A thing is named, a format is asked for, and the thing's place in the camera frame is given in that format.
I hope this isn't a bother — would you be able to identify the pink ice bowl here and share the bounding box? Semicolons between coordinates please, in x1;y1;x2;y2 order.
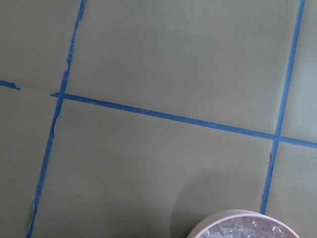
188;210;299;238

